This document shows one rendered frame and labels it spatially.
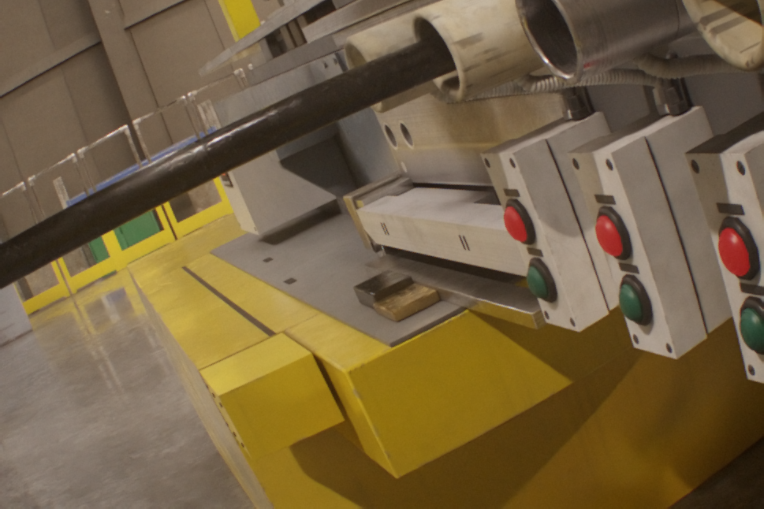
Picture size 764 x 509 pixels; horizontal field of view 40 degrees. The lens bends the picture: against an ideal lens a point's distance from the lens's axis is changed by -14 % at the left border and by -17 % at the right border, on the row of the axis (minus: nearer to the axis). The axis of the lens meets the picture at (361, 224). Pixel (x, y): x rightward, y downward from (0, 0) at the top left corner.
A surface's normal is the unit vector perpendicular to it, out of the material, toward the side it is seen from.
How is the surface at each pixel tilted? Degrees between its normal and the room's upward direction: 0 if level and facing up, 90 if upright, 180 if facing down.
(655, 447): 90
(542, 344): 90
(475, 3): 41
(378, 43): 56
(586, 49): 116
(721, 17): 64
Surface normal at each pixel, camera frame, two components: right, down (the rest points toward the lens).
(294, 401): 0.25, 0.04
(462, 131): -0.88, 0.42
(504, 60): 0.43, 0.54
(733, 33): -0.13, -0.65
